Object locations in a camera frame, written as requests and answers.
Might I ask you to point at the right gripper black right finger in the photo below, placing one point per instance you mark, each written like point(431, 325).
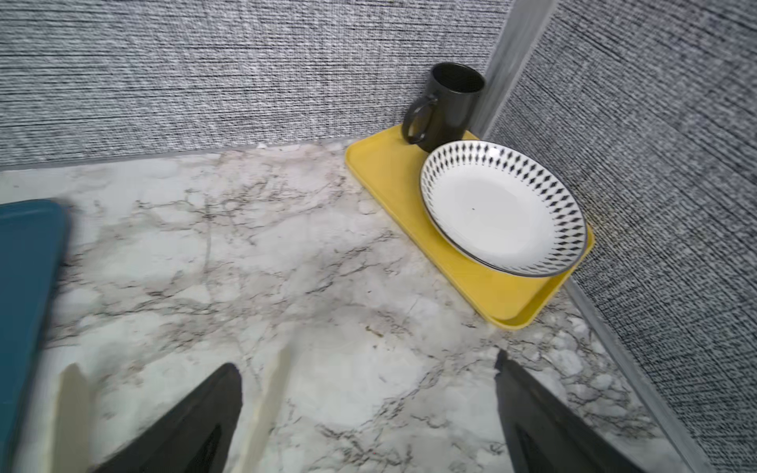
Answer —
point(544, 435)

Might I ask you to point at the teal rectangular tray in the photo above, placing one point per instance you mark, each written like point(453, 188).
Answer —
point(34, 236)

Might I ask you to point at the metal tongs with silicone tips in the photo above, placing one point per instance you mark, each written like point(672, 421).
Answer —
point(68, 445)

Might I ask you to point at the yellow cutting board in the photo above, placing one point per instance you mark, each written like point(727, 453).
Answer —
point(389, 169)

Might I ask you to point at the black mug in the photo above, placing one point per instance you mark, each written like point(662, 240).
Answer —
point(444, 111)

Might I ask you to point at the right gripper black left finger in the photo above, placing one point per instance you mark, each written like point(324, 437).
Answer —
point(194, 436)

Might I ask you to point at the white bowl with patterned rim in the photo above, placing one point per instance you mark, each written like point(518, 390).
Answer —
point(503, 210)

